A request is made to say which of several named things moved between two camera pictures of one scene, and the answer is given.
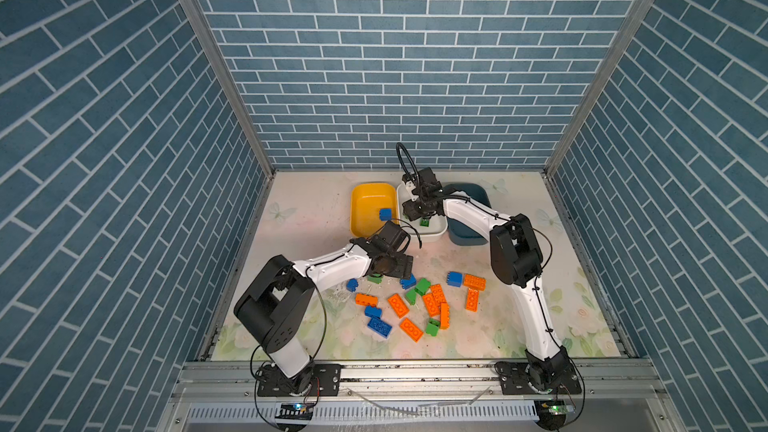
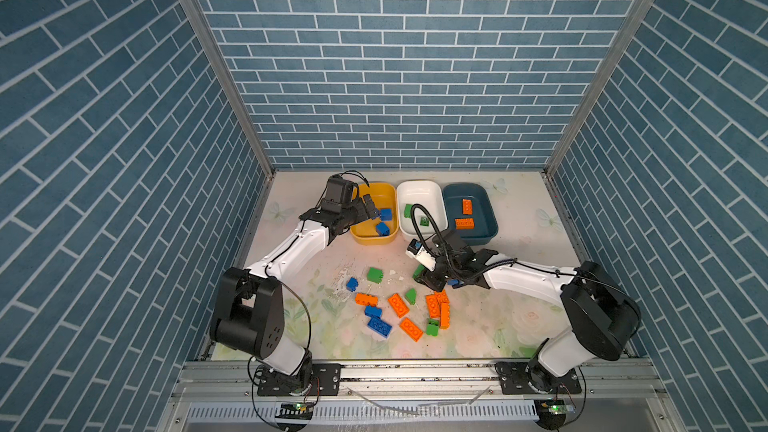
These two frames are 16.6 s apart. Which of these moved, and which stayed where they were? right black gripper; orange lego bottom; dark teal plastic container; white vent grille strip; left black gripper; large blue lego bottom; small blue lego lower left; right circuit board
Moved: right black gripper; left black gripper
Stayed: right circuit board; dark teal plastic container; orange lego bottom; small blue lego lower left; white vent grille strip; large blue lego bottom
